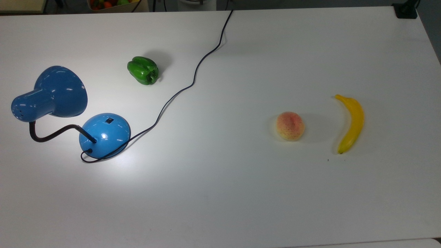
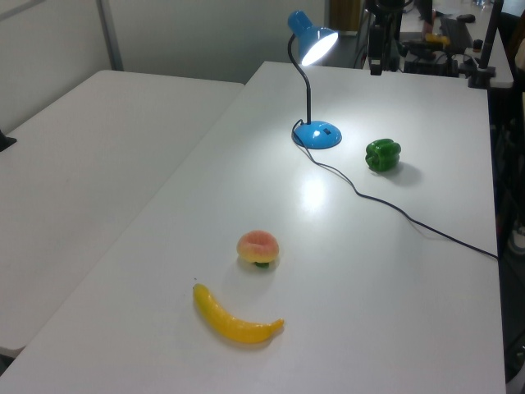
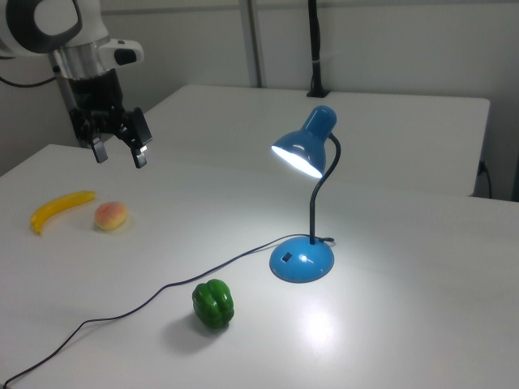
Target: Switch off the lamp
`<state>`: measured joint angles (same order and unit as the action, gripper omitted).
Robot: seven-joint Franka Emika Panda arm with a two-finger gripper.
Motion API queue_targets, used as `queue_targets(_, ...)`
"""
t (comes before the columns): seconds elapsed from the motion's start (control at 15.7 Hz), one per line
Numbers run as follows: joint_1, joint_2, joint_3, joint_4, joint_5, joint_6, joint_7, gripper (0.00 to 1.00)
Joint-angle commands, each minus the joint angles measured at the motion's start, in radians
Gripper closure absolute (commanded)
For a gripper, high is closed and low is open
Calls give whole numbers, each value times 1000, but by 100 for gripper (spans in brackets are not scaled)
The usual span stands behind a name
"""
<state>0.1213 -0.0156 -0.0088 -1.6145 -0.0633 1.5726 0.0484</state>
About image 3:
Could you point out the blue desk lamp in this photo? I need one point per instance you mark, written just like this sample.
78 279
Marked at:
302 259

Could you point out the green bell pepper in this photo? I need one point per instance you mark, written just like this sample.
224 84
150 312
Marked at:
213 304

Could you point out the yellow banana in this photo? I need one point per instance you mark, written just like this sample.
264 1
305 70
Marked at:
52 206

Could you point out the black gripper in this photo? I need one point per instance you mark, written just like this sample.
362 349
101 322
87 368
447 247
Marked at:
95 95

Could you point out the peach fruit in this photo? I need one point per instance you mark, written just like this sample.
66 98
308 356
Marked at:
110 216

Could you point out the grey metal partition post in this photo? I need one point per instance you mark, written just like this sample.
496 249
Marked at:
256 40

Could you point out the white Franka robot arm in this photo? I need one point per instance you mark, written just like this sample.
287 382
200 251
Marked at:
24 24

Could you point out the black clamped pole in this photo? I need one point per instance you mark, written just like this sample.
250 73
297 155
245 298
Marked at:
315 48

